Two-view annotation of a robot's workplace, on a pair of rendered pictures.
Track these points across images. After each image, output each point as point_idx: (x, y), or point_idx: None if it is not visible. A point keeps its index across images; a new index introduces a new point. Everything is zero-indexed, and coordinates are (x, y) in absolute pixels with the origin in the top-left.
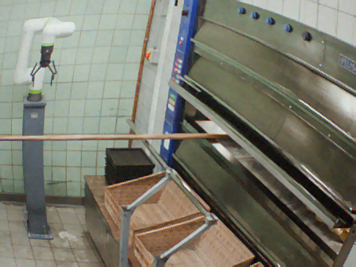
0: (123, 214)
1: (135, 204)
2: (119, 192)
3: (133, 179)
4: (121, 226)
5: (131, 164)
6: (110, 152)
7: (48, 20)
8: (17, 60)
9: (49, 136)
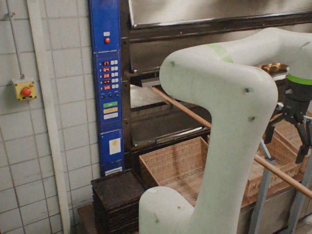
0: (274, 162)
1: (267, 149)
2: None
3: (160, 185)
4: (268, 176)
5: (141, 183)
6: (120, 203)
7: (223, 52)
8: (239, 209)
9: (293, 179)
